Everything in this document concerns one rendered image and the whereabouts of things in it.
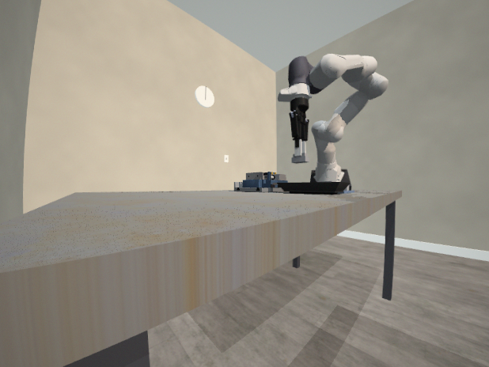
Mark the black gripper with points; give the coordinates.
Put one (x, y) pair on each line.
(299, 125)

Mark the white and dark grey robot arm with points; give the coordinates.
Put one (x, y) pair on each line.
(303, 75)

